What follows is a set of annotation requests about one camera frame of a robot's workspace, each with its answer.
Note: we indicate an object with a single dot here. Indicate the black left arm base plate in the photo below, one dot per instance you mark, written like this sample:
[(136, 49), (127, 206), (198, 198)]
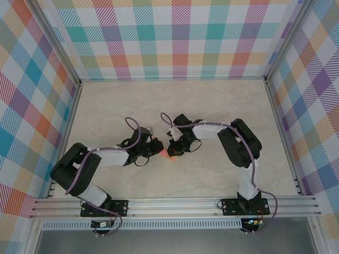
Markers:
[(120, 206)]

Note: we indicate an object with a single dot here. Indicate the aluminium corner post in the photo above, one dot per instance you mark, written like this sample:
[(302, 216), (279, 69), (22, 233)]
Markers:
[(57, 39), (290, 37)]

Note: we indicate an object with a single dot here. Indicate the aluminium side rail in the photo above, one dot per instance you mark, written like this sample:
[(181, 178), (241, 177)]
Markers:
[(283, 132), (67, 132)]

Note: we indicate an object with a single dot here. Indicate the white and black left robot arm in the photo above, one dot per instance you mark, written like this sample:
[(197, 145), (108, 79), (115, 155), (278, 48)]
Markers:
[(111, 158)]

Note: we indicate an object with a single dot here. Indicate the small circuit board green light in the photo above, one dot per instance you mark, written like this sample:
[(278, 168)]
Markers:
[(253, 221)]

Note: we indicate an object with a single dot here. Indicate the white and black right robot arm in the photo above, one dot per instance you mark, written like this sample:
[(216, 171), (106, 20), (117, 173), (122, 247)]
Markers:
[(209, 131)]

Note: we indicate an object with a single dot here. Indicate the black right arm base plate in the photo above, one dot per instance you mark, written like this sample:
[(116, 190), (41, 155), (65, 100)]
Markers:
[(230, 207)]

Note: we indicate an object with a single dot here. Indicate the pink paper sheet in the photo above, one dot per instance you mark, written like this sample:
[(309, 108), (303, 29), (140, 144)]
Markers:
[(164, 153)]

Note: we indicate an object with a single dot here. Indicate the small dark circuit board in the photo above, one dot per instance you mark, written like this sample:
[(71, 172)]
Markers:
[(102, 224)]

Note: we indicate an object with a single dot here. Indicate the aluminium mounting rail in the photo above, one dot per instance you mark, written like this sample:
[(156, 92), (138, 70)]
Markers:
[(172, 206)]

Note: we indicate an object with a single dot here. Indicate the thin aluminium rail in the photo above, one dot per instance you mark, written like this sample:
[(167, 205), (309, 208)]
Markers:
[(172, 79)]

